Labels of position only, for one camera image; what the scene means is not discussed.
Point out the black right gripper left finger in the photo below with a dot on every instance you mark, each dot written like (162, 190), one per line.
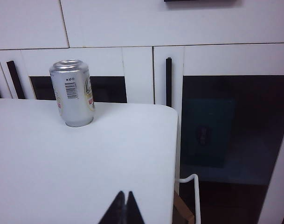
(116, 210)

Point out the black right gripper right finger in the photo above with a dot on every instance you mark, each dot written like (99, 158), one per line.
(133, 212)

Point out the silver beer can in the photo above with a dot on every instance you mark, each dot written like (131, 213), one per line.
(74, 100)

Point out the brown wooden board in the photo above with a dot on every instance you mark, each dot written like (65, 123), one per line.
(182, 207)

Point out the teal box behind glass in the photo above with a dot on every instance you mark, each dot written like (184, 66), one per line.
(207, 130)

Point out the white sideboard cabinet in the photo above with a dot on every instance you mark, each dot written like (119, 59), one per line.
(132, 23)

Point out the white metal tube frame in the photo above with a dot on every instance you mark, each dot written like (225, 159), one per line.
(197, 198)

